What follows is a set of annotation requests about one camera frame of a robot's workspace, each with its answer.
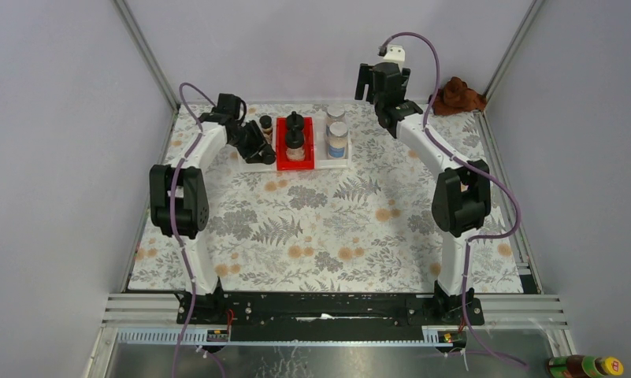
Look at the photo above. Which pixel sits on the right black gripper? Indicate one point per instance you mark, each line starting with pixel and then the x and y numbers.
pixel 365 78

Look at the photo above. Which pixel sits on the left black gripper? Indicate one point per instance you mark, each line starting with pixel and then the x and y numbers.
pixel 256 143

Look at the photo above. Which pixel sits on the small dark spice bottle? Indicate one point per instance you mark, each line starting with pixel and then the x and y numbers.
pixel 266 126

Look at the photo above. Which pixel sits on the black-cap jar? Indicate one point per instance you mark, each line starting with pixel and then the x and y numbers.
pixel 294 122
pixel 294 142

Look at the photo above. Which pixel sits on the blue-label shaker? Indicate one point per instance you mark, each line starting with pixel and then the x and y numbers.
pixel 335 113
pixel 337 140

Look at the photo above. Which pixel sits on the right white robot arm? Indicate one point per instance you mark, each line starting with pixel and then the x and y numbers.
pixel 462 197

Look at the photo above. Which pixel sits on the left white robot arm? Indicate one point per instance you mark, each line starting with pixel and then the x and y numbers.
pixel 179 204

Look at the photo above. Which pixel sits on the left clear plastic bin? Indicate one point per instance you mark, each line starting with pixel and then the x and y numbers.
pixel 252 166

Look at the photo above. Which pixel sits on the clear plastic bin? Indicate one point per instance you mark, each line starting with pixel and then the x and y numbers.
pixel 322 160
pixel 252 166

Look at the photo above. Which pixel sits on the red plastic bin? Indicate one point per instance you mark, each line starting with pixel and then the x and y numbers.
pixel 283 163

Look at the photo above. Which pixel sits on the right clear plastic bin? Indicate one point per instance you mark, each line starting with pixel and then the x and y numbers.
pixel 322 160

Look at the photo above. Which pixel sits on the brown crumpled cloth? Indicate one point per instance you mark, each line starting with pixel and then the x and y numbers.
pixel 456 97

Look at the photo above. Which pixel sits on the green yellow-cap bottle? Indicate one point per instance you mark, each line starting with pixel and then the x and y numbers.
pixel 584 366

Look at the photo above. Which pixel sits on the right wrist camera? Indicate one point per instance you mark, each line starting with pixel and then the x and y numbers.
pixel 393 54

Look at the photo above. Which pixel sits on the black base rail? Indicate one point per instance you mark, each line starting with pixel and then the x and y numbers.
pixel 248 316

